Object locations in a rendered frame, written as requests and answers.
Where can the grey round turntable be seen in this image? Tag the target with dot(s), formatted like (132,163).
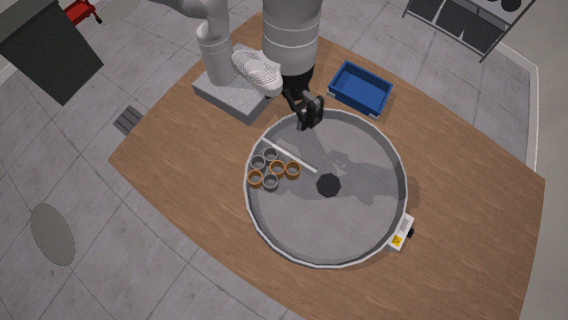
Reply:
(357,197)

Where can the bronze bushing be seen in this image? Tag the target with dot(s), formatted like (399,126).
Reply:
(292,164)
(278,163)
(252,173)

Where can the grey metal ring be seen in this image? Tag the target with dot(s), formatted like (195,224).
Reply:
(270,150)
(258,158)
(267,177)

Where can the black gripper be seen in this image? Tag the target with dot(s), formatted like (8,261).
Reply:
(299,85)

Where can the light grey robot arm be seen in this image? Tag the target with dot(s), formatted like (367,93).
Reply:
(289,41)

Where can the blue open crate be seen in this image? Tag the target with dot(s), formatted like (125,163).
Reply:
(367,89)

